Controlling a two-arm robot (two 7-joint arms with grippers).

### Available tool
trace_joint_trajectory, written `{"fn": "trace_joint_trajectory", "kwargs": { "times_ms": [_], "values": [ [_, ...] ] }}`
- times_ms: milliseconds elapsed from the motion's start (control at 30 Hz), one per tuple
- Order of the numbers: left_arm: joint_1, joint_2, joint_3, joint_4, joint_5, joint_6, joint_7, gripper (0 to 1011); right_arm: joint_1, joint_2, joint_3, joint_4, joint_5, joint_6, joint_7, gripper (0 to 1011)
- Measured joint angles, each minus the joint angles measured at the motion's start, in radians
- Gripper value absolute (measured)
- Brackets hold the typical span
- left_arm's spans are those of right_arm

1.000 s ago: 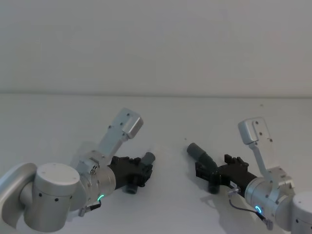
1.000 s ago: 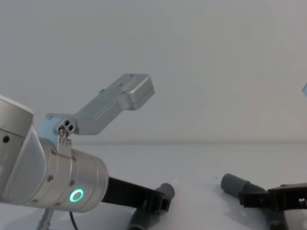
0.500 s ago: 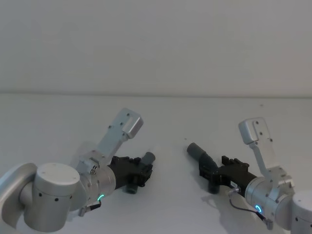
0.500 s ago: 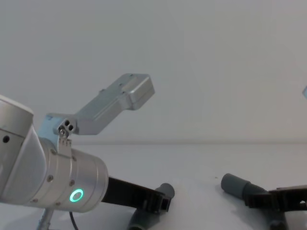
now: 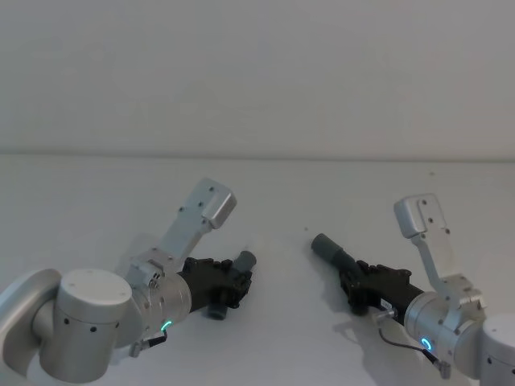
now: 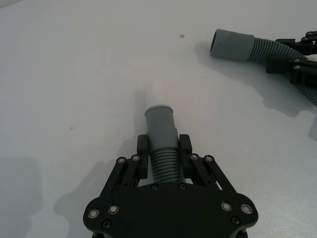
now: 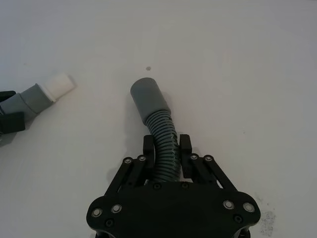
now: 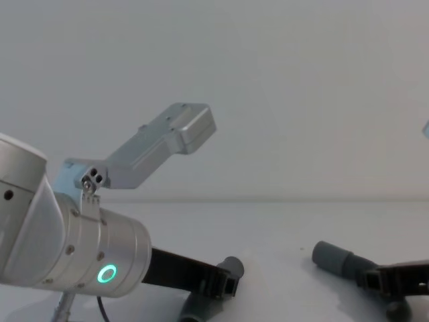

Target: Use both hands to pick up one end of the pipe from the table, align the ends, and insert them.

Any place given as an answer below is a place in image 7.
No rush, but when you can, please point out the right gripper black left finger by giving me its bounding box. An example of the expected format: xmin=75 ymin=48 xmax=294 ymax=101
xmin=106 ymin=135 xmax=157 ymax=197

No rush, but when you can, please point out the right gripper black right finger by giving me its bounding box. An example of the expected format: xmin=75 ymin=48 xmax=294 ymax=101
xmin=179 ymin=134 xmax=239 ymax=192

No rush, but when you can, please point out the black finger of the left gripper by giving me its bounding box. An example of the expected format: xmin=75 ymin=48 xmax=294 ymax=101
xmin=0 ymin=90 xmax=16 ymax=105
xmin=0 ymin=112 xmax=26 ymax=135

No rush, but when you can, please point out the grey pipe fitting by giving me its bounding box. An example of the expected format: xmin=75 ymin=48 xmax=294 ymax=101
xmin=0 ymin=83 xmax=55 ymax=122

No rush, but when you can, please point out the white plastic tube end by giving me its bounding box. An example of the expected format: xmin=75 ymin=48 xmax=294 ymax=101
xmin=44 ymin=72 xmax=78 ymax=102

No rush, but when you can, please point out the grey corrugated hose with cuff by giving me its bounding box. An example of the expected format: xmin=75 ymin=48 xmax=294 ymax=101
xmin=130 ymin=77 xmax=181 ymax=183

